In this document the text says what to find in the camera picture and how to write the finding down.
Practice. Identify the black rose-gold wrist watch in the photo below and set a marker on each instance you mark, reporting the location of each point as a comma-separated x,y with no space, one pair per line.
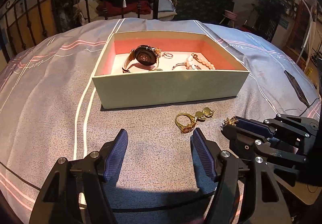
145,55

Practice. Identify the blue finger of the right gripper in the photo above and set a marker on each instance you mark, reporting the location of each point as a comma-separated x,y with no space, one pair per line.
241,142
254,126

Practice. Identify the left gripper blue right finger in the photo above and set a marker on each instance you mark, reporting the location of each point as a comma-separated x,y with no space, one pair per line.
207,151

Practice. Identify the small gold charm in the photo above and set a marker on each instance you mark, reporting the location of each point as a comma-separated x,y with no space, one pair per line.
230,121

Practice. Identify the red cloth on swing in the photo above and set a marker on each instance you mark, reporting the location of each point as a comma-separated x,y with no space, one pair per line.
108,9

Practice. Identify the grey striped bed sheet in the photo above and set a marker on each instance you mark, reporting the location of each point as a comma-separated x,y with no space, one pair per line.
49,109

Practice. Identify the pink small stool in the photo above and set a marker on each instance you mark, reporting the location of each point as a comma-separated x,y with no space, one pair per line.
230,16

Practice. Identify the white hanging swing chair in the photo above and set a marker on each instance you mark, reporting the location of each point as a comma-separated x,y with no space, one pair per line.
130,0

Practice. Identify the black smartphone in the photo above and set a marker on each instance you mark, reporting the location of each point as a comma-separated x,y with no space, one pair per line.
299,92

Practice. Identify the gold heart earrings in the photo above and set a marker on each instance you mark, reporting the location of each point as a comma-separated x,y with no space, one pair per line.
204,114

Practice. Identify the gold snowflake brooch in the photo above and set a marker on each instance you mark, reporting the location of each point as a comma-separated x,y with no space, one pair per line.
158,52

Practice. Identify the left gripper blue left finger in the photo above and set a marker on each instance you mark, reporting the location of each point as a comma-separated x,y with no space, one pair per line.
113,154

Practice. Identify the pale green jewelry box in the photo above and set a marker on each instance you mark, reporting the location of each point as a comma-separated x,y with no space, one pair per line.
200,69

